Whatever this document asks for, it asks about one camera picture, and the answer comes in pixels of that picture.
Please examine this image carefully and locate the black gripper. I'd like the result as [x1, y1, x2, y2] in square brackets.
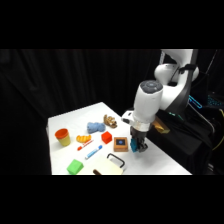
[129, 125, 150, 154]

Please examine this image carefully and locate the wooden block with blue mark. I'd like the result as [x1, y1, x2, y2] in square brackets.
[113, 136, 130, 153]

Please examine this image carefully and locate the red cube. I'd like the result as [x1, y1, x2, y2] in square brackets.
[100, 130, 114, 145]

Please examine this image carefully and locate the green cube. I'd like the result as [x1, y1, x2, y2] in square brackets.
[66, 158, 85, 176]

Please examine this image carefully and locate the brown plush toy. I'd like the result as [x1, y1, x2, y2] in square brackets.
[102, 113, 119, 130]

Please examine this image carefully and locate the black draped robot stand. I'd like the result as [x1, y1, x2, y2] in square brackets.
[124, 107, 215, 176]

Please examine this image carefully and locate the blue marker pen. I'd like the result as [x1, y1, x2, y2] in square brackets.
[84, 144, 104, 161]

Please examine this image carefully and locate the small green light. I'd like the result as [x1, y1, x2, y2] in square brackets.
[169, 111, 184, 120]

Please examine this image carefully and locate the red marker pen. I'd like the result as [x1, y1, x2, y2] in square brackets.
[77, 138, 95, 152]

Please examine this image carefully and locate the orange toy croissant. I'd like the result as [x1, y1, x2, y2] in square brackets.
[75, 133, 93, 144]

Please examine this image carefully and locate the blue glowing device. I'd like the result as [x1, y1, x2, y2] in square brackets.
[187, 94, 203, 110]

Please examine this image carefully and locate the yellow cup with orange rim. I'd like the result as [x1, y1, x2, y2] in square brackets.
[54, 128, 72, 148]

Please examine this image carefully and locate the teal lit keyboard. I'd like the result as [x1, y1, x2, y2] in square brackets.
[206, 93, 224, 108]

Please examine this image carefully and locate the black handle on cream box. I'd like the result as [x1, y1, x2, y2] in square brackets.
[106, 152, 126, 169]

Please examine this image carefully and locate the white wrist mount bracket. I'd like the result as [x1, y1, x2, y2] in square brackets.
[121, 111, 135, 126]

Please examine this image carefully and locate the yellowish wrist camera box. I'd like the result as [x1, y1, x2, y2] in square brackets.
[152, 119, 171, 135]

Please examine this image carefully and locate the grey cable on stand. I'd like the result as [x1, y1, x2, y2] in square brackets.
[186, 101, 215, 135]

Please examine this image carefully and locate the yellow cable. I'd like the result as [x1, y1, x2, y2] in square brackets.
[211, 107, 224, 152]

